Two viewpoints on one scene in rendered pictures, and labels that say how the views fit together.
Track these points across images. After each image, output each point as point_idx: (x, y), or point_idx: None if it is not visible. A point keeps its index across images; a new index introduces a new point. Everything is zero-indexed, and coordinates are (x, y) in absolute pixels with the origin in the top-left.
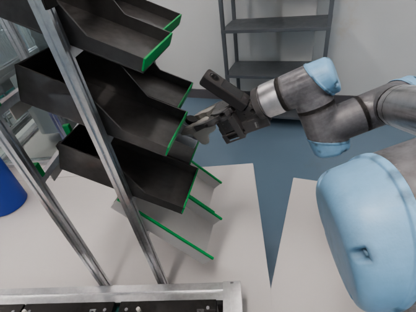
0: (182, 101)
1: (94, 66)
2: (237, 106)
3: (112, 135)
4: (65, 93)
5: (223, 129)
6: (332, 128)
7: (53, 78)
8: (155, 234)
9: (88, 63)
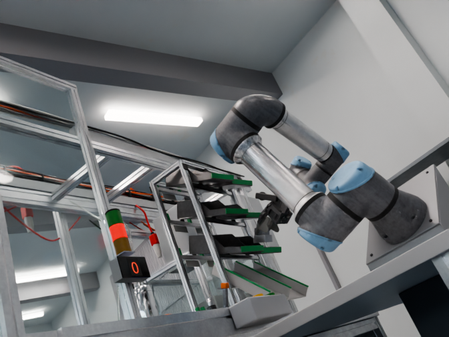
0: (250, 212)
1: (210, 207)
2: (272, 198)
3: (206, 215)
4: (191, 204)
5: (272, 216)
6: (305, 178)
7: (187, 200)
8: (235, 285)
9: (208, 207)
